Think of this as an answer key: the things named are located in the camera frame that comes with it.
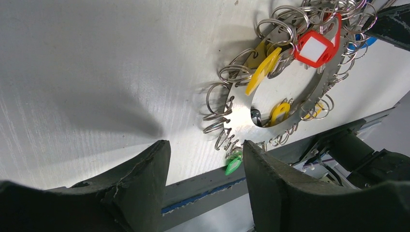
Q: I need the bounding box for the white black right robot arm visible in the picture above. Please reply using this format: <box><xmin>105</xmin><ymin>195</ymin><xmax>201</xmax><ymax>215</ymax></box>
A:
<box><xmin>301</xmin><ymin>4</ymin><xmax>410</xmax><ymax>189</ymax></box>

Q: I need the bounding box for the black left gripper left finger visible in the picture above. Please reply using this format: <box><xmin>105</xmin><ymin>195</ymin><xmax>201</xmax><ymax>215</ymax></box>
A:
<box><xmin>0</xmin><ymin>140</ymin><xmax>171</xmax><ymax>232</ymax></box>

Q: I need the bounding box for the red key tag upper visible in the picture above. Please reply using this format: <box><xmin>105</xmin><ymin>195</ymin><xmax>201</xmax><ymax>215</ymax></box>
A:
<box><xmin>294</xmin><ymin>13</ymin><xmax>342</xmax><ymax>68</ymax></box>

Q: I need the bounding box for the blue tag key lower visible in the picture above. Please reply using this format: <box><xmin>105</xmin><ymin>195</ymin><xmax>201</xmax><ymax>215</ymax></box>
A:
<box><xmin>348</xmin><ymin>34</ymin><xmax>377</xmax><ymax>51</ymax></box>

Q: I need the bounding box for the green key tag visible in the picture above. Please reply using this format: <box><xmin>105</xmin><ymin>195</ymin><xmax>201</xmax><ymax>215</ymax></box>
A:
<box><xmin>225</xmin><ymin>150</ymin><xmax>243</xmax><ymax>175</ymax></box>

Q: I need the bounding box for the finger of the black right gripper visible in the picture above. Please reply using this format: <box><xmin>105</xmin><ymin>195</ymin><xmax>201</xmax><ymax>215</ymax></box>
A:
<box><xmin>365</xmin><ymin>3</ymin><xmax>410</xmax><ymax>51</ymax></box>

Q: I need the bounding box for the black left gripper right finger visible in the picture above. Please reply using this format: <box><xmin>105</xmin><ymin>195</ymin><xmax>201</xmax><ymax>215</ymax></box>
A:
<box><xmin>243</xmin><ymin>141</ymin><xmax>410</xmax><ymax>232</ymax></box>

